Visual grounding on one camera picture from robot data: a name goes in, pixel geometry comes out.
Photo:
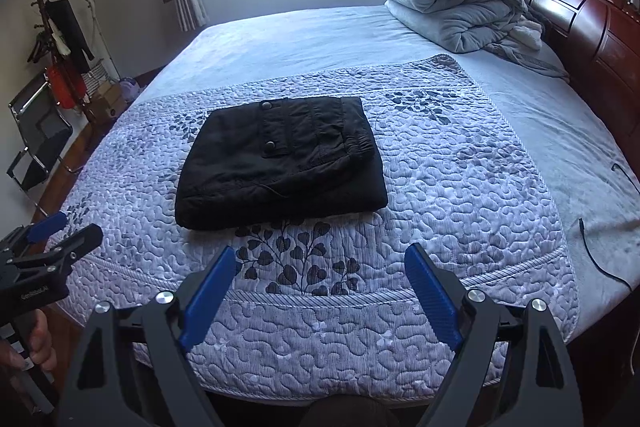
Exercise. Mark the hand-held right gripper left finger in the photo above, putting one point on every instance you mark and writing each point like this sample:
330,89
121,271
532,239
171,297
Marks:
205,302

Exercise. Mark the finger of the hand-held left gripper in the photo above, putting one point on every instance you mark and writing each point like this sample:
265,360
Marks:
47,227
75,247

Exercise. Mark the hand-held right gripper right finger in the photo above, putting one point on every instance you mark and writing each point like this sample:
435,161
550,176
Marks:
432,297

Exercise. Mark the black jacket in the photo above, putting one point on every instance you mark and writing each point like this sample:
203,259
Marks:
250,167

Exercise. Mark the person's left hand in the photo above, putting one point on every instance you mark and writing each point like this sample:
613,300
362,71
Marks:
44,342

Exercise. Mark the quilted leaf-print bedspread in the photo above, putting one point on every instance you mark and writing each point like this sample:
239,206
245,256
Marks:
450,207

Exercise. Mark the cardboard box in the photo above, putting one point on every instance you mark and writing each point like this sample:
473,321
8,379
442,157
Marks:
109,92
102,109

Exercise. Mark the red bag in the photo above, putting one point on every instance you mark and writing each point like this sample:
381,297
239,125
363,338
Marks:
62,89

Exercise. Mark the pale purple bag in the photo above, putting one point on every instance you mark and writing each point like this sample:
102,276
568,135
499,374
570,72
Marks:
129,88

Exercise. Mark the black hanging garment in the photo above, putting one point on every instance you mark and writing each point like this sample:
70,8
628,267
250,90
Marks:
70,27

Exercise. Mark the wooden coat rack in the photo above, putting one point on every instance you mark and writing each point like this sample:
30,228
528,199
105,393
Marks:
39,7

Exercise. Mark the grey rumpled blanket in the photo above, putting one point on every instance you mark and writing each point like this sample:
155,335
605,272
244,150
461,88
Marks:
530,52

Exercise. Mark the light blue bed sheet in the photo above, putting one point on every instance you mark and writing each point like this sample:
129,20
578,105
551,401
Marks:
310,37

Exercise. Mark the dark wooden bed headboard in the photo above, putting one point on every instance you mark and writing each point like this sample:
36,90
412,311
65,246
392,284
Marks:
575,7

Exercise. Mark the black chrome-frame chair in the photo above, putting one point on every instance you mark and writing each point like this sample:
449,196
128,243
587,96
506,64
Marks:
45,127

